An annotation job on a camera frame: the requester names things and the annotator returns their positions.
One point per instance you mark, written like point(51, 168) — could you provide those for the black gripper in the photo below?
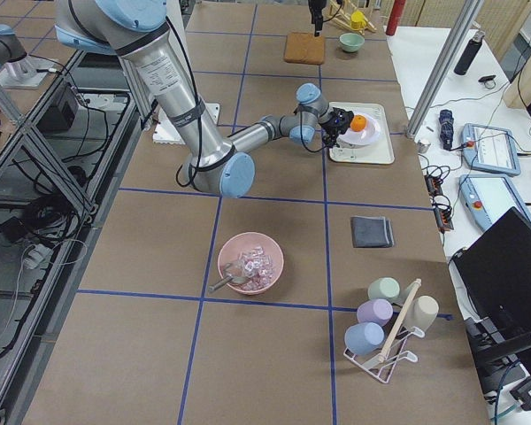
point(340, 118)

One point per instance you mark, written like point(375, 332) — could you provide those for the orange fruit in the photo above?
point(358, 123)

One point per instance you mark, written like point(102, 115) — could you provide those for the white plate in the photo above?
point(368, 136)

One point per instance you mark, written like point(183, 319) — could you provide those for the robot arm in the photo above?
point(316, 8)
point(139, 31)

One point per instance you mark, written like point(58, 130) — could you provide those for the cream bear tray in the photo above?
point(378, 153)

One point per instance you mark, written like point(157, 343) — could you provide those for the wooden tray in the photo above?
point(305, 49)

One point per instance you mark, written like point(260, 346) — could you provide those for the green bowl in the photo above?
point(351, 42)

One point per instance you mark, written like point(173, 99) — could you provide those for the yellow cup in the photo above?
point(358, 21)

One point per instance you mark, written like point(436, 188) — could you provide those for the folded blue umbrella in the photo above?
point(446, 124)

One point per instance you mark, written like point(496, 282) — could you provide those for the wooden mug rack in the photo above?
point(339, 12)

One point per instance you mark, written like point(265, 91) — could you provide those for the folded grey cloth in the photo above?
point(371, 232)

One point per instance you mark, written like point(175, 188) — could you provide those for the red bottle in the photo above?
point(395, 17)

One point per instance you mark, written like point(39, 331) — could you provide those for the black water bottle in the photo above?
point(469, 53)

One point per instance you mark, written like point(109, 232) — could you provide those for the teach pendant far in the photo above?
point(490, 149)

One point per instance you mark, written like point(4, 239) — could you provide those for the teach pendant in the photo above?
point(489, 197)
point(490, 149)

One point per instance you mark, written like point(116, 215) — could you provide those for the pink bowl with ice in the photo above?
point(261, 257)

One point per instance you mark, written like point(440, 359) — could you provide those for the teach pendant near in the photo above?
point(489, 197)

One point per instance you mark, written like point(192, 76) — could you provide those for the green cup on rack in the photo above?
point(387, 288)

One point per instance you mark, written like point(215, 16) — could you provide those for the metal scoop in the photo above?
point(233, 273)

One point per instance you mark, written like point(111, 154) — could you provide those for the purple cup on rack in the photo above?
point(377, 311)

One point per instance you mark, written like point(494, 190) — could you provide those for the beige cup on rack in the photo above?
point(422, 313)

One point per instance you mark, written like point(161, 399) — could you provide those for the blue cup on rack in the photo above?
point(363, 338)

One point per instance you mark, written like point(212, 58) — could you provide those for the black laptop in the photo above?
point(496, 270)

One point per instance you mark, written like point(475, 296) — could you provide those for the aluminium frame post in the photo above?
point(447, 54)

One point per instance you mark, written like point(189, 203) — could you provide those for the white wire cup rack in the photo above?
point(381, 362)

